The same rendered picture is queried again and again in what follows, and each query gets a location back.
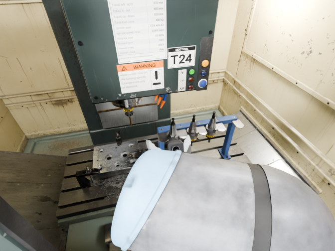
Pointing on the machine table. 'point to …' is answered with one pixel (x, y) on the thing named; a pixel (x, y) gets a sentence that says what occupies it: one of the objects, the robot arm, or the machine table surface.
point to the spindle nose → (126, 102)
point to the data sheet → (139, 29)
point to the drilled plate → (124, 168)
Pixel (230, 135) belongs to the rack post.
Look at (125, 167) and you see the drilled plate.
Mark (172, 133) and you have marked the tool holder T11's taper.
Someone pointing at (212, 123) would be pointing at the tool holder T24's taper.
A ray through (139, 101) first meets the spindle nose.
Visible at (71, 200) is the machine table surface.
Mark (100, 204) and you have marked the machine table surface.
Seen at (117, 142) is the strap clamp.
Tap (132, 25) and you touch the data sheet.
